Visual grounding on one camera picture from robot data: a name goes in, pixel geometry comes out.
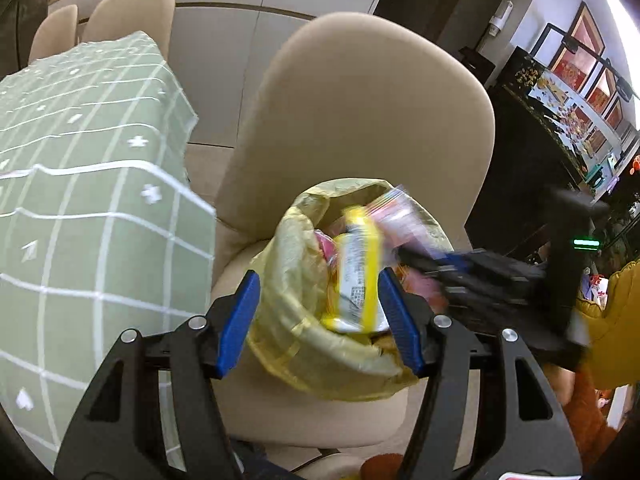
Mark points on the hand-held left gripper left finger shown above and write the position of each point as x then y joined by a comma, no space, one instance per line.
239,325

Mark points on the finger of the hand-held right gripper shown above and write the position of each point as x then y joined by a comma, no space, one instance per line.
457,290
430,260

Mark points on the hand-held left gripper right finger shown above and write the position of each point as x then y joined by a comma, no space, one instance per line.
400,322

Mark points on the pink white snack packet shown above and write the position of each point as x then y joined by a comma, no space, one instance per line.
395,215

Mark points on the yellow snack packet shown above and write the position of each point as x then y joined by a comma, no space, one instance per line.
355,270

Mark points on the yellow plastic bin liner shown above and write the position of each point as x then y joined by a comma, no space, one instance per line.
295,280

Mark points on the clear pink pouch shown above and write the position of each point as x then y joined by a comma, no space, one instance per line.
327,247

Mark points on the black cabinet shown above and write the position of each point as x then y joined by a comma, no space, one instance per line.
515,160

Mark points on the orange fabric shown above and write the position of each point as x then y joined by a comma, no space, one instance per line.
585,410

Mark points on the person's leg in jeans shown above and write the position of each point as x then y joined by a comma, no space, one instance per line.
255,462

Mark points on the beige chair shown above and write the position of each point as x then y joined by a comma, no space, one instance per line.
52,30
360,110
130,10

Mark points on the green checked tablecloth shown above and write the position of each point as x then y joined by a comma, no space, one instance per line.
100,210

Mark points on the white sideboard cabinet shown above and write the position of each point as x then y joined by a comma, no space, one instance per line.
225,60

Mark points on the red framed wall picture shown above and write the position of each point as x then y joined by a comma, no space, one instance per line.
575,50

